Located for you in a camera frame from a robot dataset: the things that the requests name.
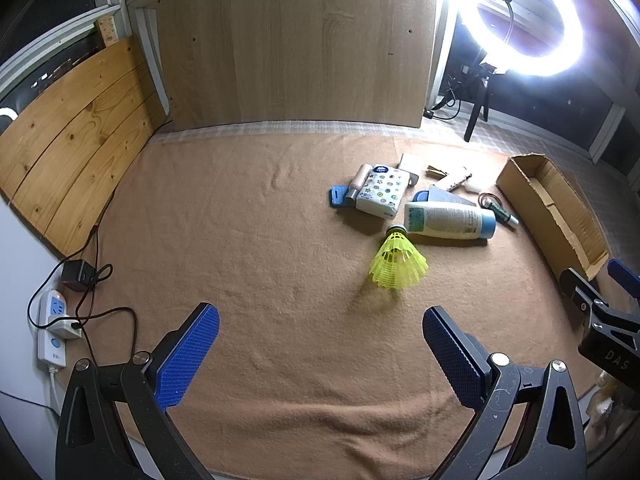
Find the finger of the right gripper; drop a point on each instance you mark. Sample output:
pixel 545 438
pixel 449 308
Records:
pixel 627 279
pixel 585 298

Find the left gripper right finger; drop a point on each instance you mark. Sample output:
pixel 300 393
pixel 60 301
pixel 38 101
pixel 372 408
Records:
pixel 549 443

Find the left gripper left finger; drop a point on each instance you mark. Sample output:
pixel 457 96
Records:
pixel 92 442

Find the white lotion bottle blue cap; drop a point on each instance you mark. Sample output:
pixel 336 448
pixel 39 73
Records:
pixel 450 221

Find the white patterned cream tube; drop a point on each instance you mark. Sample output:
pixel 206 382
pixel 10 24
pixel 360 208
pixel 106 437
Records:
pixel 456 179

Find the black paper tag card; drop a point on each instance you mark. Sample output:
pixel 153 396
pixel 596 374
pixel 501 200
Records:
pixel 438 195

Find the yellow plastic shuttlecock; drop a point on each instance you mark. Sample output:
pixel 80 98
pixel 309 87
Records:
pixel 397 264

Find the patterned tissue pack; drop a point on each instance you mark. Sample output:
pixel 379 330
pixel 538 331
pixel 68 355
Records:
pixel 382 192

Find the white charger plug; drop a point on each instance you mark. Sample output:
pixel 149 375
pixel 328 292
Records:
pixel 408 164

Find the right gloved hand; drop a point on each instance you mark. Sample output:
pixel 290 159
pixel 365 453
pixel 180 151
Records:
pixel 611 410

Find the brown cardboard box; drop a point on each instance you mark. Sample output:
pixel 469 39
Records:
pixel 567 232

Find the white power strip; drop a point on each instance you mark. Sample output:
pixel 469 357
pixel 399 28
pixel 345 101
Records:
pixel 57 327

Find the black power adapter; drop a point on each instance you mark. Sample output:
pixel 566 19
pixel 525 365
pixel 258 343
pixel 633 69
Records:
pixel 78 275

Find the white eraser block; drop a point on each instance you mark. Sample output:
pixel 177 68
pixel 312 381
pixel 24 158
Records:
pixel 472 188

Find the beige tube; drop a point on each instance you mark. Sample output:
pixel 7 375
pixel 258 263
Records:
pixel 357 183

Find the blue plastic phone stand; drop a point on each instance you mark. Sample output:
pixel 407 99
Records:
pixel 338 197

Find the pine wood slat panel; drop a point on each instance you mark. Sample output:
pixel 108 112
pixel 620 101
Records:
pixel 62 158

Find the light wood headboard panel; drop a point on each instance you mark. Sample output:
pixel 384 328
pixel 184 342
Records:
pixel 227 61

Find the ring light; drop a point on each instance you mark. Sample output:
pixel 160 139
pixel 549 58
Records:
pixel 539 38

